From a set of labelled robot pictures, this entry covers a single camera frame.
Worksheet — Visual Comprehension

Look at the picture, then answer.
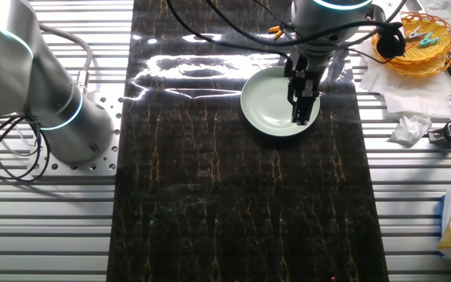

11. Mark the grey plastic clothespin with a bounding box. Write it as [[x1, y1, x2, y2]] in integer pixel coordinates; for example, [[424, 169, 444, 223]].
[[406, 25, 423, 40]]

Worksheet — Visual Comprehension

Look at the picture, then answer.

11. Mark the pale green round plate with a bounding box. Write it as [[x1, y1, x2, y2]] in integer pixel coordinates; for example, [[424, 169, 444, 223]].
[[240, 65, 321, 138]]

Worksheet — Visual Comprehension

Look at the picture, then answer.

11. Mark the teal plastic clothespin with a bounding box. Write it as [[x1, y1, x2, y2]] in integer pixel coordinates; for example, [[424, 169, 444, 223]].
[[418, 32, 442, 49]]

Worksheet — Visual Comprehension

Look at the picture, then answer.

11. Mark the white base cable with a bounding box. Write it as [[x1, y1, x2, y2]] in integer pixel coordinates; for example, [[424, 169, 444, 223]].
[[0, 119, 45, 158]]

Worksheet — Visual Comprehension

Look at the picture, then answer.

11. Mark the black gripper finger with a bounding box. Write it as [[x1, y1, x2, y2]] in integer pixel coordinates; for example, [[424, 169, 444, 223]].
[[287, 81, 301, 119], [294, 88, 320, 126]]

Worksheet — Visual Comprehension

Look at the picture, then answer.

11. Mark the black gold-veined marble mat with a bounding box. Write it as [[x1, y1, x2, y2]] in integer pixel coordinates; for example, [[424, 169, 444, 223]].
[[106, 0, 390, 282]]

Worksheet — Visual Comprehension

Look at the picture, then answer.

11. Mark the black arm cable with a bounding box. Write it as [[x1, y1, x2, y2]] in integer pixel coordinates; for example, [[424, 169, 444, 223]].
[[165, 0, 406, 66]]

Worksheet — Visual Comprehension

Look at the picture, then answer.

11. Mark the flat white paper towel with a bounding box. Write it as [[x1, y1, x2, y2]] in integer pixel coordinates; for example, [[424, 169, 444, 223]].
[[352, 38, 451, 121]]

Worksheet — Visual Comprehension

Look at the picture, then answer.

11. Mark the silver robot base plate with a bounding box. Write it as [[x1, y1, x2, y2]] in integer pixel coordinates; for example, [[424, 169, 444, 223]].
[[27, 92, 121, 177]]

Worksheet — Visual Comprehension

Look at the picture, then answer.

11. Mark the orange plastic clothespin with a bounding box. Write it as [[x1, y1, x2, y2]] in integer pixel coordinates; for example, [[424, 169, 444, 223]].
[[268, 24, 285, 42]]

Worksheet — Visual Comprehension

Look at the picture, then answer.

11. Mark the black base cable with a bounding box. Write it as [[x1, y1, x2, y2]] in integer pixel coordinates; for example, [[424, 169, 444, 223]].
[[0, 115, 52, 183]]

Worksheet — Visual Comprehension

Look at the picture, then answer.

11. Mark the yellow wicker basket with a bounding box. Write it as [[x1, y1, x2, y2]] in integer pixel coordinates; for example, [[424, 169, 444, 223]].
[[370, 11, 451, 78]]

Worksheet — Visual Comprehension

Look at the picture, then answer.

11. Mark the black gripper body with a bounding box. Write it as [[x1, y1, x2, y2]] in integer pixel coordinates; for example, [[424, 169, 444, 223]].
[[283, 50, 325, 97]]

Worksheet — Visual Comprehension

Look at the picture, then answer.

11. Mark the crumpled white tissue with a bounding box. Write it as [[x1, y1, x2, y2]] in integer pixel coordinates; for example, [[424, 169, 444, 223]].
[[388, 113, 433, 149]]

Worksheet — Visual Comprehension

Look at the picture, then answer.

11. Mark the white paper sheet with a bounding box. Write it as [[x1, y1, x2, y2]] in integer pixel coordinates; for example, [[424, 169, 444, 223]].
[[419, 0, 451, 25]]

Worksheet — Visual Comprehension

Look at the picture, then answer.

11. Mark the thick grey base cable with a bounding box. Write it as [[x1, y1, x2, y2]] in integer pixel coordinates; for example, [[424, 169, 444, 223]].
[[39, 23, 94, 95]]

